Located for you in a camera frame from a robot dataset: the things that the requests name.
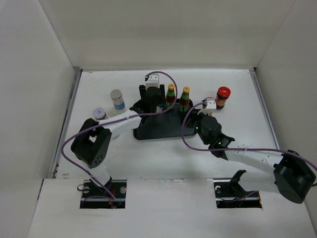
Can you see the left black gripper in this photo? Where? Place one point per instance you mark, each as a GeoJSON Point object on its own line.
{"type": "Point", "coordinates": [161, 99]}

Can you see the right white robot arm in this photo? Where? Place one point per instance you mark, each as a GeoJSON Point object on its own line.
{"type": "Point", "coordinates": [290, 174]}

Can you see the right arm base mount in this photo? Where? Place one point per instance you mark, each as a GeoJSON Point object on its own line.
{"type": "Point", "coordinates": [229, 194]}

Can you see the tall jar silver lid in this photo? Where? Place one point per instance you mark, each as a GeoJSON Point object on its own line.
{"type": "Point", "coordinates": [159, 108]}

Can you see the large jar red lid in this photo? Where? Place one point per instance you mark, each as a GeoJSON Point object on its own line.
{"type": "Point", "coordinates": [223, 94]}

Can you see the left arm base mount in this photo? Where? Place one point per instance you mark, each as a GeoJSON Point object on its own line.
{"type": "Point", "coordinates": [95, 197]}

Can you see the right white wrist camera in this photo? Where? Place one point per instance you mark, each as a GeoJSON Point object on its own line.
{"type": "Point", "coordinates": [203, 110]}

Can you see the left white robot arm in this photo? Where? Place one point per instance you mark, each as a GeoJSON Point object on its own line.
{"type": "Point", "coordinates": [91, 146]}

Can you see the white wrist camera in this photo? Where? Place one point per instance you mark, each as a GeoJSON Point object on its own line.
{"type": "Point", "coordinates": [203, 110]}
{"type": "Point", "coordinates": [152, 81]}

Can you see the tall jar blue label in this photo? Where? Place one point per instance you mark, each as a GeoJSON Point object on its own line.
{"type": "Point", "coordinates": [117, 99]}

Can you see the black plastic tray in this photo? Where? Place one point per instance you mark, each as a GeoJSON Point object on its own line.
{"type": "Point", "coordinates": [167, 125]}

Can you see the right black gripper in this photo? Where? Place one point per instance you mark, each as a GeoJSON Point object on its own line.
{"type": "Point", "coordinates": [203, 116]}

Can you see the green sauce bottle yellow cap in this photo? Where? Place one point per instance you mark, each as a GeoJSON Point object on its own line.
{"type": "Point", "coordinates": [184, 100]}
{"type": "Point", "coordinates": [170, 96]}

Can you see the small jar white lid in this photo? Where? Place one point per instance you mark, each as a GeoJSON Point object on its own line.
{"type": "Point", "coordinates": [99, 113]}

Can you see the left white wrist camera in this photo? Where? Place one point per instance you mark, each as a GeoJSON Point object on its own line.
{"type": "Point", "coordinates": [152, 81]}

